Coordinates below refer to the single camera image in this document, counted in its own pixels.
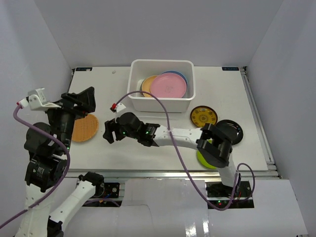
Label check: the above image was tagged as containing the orange woven round plate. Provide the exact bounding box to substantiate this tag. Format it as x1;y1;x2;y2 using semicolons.
72;114;99;143

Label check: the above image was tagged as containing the tan yellow round plate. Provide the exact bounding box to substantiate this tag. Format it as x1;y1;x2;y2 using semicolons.
140;75;157;97

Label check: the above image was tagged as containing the pink round plate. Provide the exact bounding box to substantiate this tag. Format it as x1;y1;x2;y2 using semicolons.
150;73;187;98

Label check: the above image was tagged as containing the blue round plate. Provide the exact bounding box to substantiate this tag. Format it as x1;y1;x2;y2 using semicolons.
161;71;188;94

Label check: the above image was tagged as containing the lime green round plate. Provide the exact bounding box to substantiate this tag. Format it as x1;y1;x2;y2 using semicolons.
196;149;217;170

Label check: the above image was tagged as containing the black round plate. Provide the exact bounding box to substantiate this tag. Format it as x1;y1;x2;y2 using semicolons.
216;119;244;145

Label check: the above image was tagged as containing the teal rectangular divided plate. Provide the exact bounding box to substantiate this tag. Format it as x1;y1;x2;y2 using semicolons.
137;79;144;97

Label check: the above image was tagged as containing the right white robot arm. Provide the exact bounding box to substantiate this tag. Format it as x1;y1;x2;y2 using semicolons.
103;112;241;197

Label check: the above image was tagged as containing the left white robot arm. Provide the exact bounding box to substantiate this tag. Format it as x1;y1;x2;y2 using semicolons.
13;87;104;237

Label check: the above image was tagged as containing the white plastic bin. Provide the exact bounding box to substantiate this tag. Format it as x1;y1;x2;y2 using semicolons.
127;59;196;113

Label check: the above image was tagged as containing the left blue corner label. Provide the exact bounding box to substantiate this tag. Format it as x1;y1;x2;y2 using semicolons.
75;67;93;72

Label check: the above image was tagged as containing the blue corner label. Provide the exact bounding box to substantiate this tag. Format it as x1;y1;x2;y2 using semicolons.
222;67;239;71
75;67;93;72

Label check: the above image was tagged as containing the brown gold patterned plate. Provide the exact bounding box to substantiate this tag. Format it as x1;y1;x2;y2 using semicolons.
190;106;218;127

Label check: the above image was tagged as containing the right blue corner label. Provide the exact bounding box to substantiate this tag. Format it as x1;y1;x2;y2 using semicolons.
222;67;239;71

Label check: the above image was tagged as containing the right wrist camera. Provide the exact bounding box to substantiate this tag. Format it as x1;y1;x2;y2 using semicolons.
110;103;126;114

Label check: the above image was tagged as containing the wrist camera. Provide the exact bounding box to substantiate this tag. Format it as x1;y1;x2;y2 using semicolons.
110;103;126;114
17;87;61;111

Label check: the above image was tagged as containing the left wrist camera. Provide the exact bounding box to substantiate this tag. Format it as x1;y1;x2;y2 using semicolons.
17;87;61;111

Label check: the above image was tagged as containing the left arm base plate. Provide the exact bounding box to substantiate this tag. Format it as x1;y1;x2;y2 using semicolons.
81;172;121;207

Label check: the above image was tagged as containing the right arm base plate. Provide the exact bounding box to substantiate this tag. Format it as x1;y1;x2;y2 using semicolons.
205;181;255;209

